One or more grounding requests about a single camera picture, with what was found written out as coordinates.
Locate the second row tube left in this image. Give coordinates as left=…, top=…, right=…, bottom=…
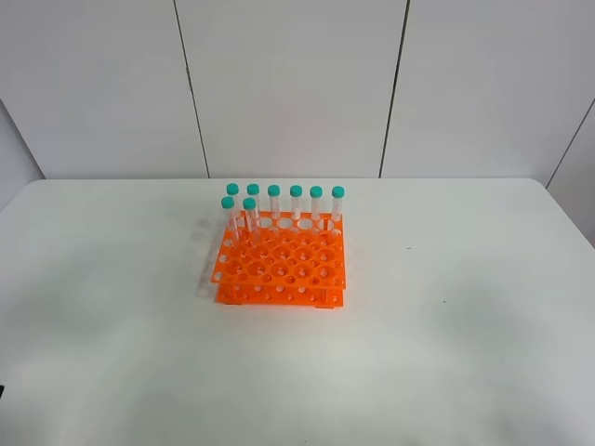
left=221, top=196, right=239, bottom=244

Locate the teal capped test tube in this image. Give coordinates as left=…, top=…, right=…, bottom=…
left=243, top=196, right=261, bottom=245

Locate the back row tube far left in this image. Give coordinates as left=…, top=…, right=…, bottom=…
left=226, top=182, right=241, bottom=218

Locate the orange test tube rack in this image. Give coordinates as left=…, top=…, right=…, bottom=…
left=211, top=211, right=347, bottom=308

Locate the back row tube far right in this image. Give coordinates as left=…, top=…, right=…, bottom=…
left=331, top=186, right=345, bottom=222

